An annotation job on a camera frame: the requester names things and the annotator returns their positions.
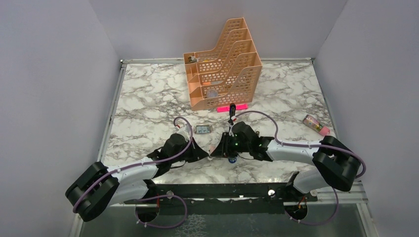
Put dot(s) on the pink flat plastic item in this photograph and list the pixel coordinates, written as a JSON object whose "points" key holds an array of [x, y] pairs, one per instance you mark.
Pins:
{"points": [[227, 108]]}

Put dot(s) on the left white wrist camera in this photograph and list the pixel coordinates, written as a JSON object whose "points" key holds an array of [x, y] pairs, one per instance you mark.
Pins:
{"points": [[185, 131]]}

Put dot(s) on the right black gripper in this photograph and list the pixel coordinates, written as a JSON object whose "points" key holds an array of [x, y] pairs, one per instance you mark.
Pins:
{"points": [[222, 149]]}

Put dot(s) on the grey staple strips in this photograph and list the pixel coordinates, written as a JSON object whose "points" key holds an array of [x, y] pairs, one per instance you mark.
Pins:
{"points": [[203, 130]]}

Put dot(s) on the colourful pink capped tube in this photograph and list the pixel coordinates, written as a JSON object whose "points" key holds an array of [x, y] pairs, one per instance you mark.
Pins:
{"points": [[315, 125]]}

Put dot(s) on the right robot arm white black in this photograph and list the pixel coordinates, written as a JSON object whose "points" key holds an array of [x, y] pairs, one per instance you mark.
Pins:
{"points": [[333, 163]]}

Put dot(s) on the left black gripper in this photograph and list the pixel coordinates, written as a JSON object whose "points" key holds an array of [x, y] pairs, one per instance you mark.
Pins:
{"points": [[196, 152]]}

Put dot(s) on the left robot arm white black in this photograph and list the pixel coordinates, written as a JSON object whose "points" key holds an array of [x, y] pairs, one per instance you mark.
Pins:
{"points": [[101, 186]]}

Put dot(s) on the red white staple box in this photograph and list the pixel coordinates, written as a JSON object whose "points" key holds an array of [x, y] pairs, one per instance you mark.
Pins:
{"points": [[203, 125]]}

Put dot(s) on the black front mounting rail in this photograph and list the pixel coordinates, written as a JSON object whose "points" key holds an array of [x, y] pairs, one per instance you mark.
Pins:
{"points": [[213, 199]]}

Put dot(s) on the orange perforated file organizer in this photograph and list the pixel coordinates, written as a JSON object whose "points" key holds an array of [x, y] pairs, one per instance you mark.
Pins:
{"points": [[226, 74]]}

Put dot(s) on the blue black stapler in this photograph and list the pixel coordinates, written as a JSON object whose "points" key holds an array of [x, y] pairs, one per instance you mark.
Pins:
{"points": [[232, 109]]}

